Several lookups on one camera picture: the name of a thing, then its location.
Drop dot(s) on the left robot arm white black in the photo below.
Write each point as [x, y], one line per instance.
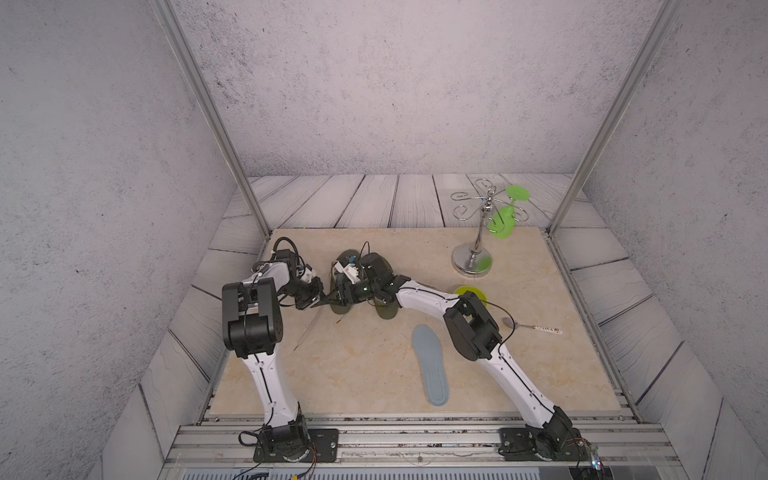
[252, 328]

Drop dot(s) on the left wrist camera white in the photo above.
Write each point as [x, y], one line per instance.
[308, 275]

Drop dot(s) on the olive green shoe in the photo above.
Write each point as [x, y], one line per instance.
[343, 293]
[386, 309]

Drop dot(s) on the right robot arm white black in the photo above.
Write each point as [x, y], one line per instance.
[474, 334]

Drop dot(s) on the right aluminium frame post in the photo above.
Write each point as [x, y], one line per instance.
[659, 29]

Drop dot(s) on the aluminium frame post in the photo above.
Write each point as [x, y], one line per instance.
[182, 51]
[659, 29]

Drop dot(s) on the metal spoon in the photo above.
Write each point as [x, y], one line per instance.
[511, 323]

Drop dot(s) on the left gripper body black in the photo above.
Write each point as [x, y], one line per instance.
[305, 294]

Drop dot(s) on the green plastic wine glass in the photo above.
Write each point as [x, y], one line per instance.
[506, 212]

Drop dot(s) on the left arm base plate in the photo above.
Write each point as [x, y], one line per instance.
[296, 445]

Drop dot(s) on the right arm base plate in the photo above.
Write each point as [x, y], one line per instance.
[530, 444]

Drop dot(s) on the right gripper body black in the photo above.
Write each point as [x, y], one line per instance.
[362, 290]

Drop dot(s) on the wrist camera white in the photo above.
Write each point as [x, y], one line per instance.
[308, 275]
[348, 269]

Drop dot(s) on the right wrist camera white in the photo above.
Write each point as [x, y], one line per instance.
[348, 269]

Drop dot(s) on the grey-blue insole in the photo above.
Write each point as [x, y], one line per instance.
[428, 350]

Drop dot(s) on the chrome cup holder stand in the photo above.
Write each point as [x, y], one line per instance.
[473, 259]

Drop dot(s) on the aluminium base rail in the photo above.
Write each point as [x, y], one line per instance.
[426, 440]

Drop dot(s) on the left aluminium frame post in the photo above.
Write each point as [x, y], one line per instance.
[182, 51]

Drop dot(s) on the lime green bowl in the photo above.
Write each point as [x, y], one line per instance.
[467, 291]

